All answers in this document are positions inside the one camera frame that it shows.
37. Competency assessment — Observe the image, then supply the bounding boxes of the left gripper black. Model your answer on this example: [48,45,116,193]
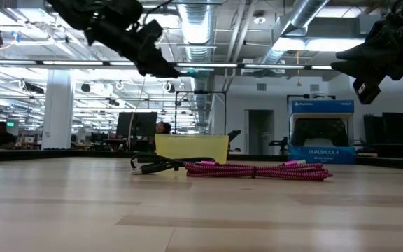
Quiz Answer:
[84,19,182,79]

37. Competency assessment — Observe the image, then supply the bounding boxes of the yellow translucent plastic bin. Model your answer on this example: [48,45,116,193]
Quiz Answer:
[155,134,230,165]

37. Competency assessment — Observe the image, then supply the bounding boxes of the black USB-C cable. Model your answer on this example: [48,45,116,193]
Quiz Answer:
[130,153,217,176]

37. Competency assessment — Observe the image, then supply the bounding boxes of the pink braided USB-C cable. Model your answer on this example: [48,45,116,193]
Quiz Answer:
[184,160,334,182]

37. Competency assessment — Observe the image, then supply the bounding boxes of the bright ceiling light panel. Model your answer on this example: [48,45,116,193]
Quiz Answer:
[273,36,369,54]

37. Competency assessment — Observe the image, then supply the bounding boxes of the black computer monitor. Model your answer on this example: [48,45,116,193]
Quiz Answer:
[115,111,158,139]

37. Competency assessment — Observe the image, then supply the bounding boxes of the black equipment cases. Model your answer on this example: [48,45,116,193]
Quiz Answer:
[363,111,403,146]

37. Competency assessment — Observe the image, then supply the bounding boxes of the overhead LED light bar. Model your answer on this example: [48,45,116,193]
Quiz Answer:
[0,59,334,71]

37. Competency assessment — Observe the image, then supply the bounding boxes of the blue DualShock controller box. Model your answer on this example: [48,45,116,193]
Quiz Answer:
[287,99,358,165]

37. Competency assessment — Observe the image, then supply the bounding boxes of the white square pillar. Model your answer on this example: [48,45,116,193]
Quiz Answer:
[41,69,76,151]

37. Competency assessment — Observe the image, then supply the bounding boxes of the round ceiling sensor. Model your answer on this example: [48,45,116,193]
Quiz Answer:
[253,10,267,26]

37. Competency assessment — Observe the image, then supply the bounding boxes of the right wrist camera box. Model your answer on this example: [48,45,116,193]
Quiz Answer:
[352,77,382,106]

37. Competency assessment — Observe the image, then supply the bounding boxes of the silver ceiling duct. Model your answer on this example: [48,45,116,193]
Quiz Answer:
[257,0,330,71]
[178,0,217,133]

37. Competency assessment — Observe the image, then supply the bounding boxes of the yellow hanging cord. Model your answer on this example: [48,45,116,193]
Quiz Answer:
[295,50,302,88]

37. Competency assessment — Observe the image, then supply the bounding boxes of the black table edge rail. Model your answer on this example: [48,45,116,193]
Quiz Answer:
[0,148,403,172]

